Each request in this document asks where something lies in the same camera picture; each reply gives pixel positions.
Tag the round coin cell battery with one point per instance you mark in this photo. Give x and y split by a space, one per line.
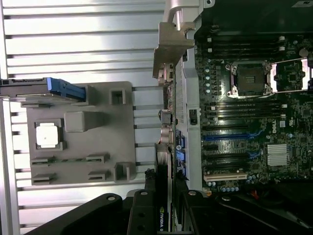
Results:
303 52

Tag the metal socket cover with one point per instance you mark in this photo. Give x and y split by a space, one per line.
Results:
288 76

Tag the CPU socket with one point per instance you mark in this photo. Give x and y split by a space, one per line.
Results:
249 78

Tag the blue expansion slot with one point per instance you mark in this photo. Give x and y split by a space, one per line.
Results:
227 137

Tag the green RAM stick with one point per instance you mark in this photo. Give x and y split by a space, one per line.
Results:
63 161

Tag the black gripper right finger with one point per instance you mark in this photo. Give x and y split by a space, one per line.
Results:
193 215

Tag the grey plastic parts rack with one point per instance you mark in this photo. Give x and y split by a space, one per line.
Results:
97 144

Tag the open black PC case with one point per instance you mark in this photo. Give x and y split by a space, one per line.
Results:
193 117

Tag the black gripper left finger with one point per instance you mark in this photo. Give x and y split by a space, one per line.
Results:
141 215

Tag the white expansion slot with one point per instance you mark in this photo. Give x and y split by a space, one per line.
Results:
225 177

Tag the green Dell motherboard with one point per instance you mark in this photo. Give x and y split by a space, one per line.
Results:
300 117

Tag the silver CPU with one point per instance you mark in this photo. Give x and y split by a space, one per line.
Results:
47 136

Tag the hard disk in blue caddy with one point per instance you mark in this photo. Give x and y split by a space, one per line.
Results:
58 88

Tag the silver finned chipset heatsink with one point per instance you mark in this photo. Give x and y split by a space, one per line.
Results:
278 155

